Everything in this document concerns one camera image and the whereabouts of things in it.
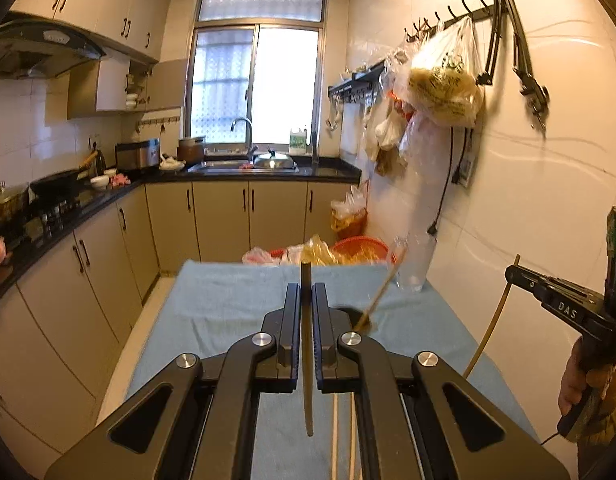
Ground person's right forearm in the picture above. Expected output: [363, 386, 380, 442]
[575, 360, 616, 480]

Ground window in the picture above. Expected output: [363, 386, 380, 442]
[184, 0, 329, 147]

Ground chrome faucet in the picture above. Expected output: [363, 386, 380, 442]
[230, 116, 259, 158]

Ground black power cable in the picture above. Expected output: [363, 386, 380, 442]
[427, 127, 464, 236]

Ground yellowish plastic bag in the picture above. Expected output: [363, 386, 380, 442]
[287, 234, 349, 266]

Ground steel sink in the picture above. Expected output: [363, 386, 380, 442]
[188, 159, 300, 175]

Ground blue towel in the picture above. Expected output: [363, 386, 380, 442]
[125, 259, 541, 480]

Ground lower kitchen cabinets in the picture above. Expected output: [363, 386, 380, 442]
[0, 180, 360, 461]

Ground plastic bag with noodles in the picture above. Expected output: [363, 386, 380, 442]
[408, 15, 485, 128]

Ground black wall hook rail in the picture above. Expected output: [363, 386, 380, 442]
[404, 0, 496, 43]

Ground steel pot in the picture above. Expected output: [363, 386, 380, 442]
[0, 181, 30, 233]

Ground range hood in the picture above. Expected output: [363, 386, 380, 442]
[0, 14, 107, 81]

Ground black countertop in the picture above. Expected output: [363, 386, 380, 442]
[0, 157, 362, 311]

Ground person's right hand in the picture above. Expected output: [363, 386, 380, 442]
[559, 352, 616, 417]

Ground pink white plastic bag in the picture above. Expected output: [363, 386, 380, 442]
[242, 246, 285, 267]

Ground black wok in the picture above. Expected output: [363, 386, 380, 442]
[29, 152, 96, 201]

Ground wall power socket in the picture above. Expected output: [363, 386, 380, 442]
[453, 130, 477, 189]

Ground red basket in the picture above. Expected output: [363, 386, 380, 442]
[333, 237, 390, 264]

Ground open wall cabinet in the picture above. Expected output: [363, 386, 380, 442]
[68, 57, 186, 120]

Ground glass pitcher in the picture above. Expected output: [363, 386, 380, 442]
[390, 230, 438, 293]

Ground hanging plastic bags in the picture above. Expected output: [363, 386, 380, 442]
[363, 45, 424, 178]

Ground steel pot lid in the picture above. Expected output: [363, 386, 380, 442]
[253, 147, 295, 170]

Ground kitchen cabinets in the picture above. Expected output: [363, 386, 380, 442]
[8, 0, 175, 63]
[0, 180, 360, 461]

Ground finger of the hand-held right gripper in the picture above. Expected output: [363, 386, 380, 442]
[505, 264, 616, 334]

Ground wooden chopstick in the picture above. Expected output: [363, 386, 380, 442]
[329, 394, 340, 480]
[349, 394, 363, 480]
[462, 254, 522, 380]
[354, 249, 407, 332]
[300, 261, 315, 437]

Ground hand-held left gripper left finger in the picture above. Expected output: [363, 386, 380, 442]
[45, 283, 302, 480]

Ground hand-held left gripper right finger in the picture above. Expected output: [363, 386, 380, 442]
[312, 283, 572, 480]

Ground upper kitchen cabinets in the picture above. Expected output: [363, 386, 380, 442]
[8, 0, 175, 63]

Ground brown clay pot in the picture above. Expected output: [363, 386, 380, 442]
[177, 136, 207, 162]

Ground black wall shelf rack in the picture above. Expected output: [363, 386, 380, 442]
[328, 60, 389, 106]

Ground gas stove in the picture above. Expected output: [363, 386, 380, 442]
[30, 195, 89, 237]

